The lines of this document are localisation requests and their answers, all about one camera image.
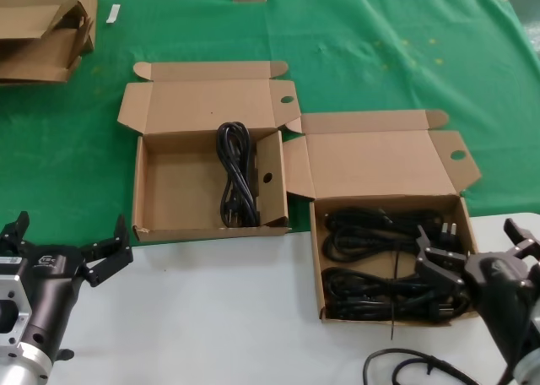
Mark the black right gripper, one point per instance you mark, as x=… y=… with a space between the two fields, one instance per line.
x=498 y=283

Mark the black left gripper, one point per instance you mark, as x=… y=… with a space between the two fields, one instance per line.
x=50 y=272

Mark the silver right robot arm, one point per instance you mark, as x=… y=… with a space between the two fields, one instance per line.
x=529 y=368

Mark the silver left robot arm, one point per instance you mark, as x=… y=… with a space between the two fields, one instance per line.
x=21 y=368

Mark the open cardboard box torn corner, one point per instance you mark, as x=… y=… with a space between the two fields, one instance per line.
x=177 y=191

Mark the flattened brown cardboard box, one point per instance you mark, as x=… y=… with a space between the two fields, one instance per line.
x=25 y=22
x=38 y=60

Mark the green table cloth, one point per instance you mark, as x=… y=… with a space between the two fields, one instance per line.
x=379 y=64

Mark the small white paper strip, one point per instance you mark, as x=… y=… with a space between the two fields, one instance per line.
x=113 y=13

